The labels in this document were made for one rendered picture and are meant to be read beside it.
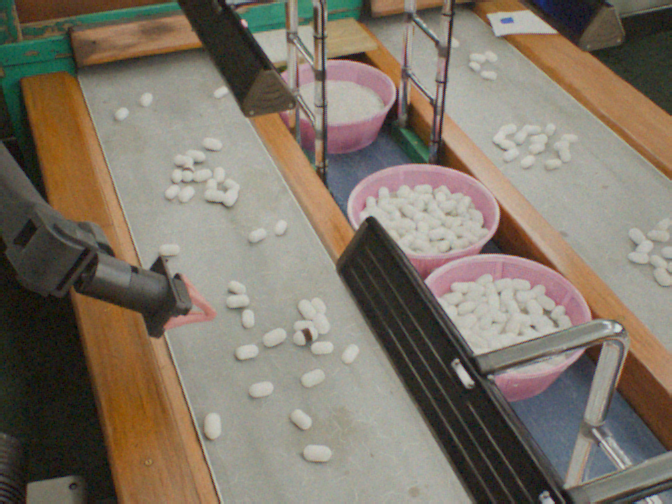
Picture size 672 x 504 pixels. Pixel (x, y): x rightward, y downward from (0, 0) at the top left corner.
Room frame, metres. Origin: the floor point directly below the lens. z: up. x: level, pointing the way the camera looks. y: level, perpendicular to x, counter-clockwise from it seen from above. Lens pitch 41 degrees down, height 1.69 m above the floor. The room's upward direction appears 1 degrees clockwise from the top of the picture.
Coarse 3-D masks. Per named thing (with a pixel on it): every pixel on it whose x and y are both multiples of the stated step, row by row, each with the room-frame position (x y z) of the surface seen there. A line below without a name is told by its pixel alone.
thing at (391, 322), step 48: (384, 240) 0.70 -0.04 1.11; (384, 288) 0.65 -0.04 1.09; (384, 336) 0.61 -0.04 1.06; (432, 336) 0.57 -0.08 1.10; (432, 384) 0.53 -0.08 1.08; (480, 384) 0.50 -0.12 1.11; (432, 432) 0.50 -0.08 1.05; (480, 432) 0.47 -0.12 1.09; (528, 432) 0.49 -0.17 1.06; (480, 480) 0.43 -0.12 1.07; (528, 480) 0.41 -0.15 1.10
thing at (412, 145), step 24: (408, 0) 1.56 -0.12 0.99; (408, 24) 1.56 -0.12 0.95; (408, 48) 1.56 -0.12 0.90; (408, 72) 1.55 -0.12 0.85; (408, 96) 1.56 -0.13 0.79; (432, 96) 1.46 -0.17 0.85; (408, 120) 1.56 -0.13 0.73; (432, 120) 1.43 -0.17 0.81; (408, 144) 1.51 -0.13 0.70; (432, 144) 1.42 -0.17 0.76
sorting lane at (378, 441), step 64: (192, 64) 1.78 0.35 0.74; (128, 128) 1.50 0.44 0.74; (192, 128) 1.51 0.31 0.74; (128, 192) 1.29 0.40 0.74; (256, 192) 1.29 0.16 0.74; (192, 256) 1.11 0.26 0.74; (256, 256) 1.11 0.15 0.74; (320, 256) 1.11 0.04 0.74; (256, 320) 0.95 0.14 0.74; (192, 384) 0.82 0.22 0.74; (320, 384) 0.82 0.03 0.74; (384, 384) 0.83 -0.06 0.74; (256, 448) 0.71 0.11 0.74; (384, 448) 0.71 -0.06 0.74
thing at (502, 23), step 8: (488, 16) 1.99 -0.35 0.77; (496, 16) 1.99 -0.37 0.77; (504, 16) 1.99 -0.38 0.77; (512, 16) 1.99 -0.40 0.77; (520, 16) 1.99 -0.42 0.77; (528, 16) 1.99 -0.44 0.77; (536, 16) 1.99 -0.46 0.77; (496, 24) 1.95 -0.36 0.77; (504, 24) 1.94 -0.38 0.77; (512, 24) 1.94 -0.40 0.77; (520, 24) 1.94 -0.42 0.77; (528, 24) 1.94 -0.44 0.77; (536, 24) 1.94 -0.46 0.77; (544, 24) 1.94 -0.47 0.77; (496, 32) 1.91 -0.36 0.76; (504, 32) 1.90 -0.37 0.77; (512, 32) 1.90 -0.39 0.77; (520, 32) 1.90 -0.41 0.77; (528, 32) 1.90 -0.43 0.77; (536, 32) 1.90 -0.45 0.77; (544, 32) 1.90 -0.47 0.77; (552, 32) 1.90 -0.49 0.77
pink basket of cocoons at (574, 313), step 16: (480, 256) 1.08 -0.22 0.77; (496, 256) 1.08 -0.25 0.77; (512, 256) 1.08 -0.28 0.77; (448, 272) 1.05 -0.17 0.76; (464, 272) 1.06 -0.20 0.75; (496, 272) 1.07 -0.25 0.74; (512, 272) 1.07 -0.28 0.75; (528, 272) 1.06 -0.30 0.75; (544, 272) 1.05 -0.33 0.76; (432, 288) 1.02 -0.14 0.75; (448, 288) 1.04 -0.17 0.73; (560, 304) 1.01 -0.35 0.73; (576, 304) 0.98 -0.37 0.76; (576, 320) 0.96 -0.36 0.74; (576, 352) 0.87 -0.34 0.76; (560, 368) 0.84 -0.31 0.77; (512, 384) 0.83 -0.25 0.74; (528, 384) 0.84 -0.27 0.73; (544, 384) 0.86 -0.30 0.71; (512, 400) 0.85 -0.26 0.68
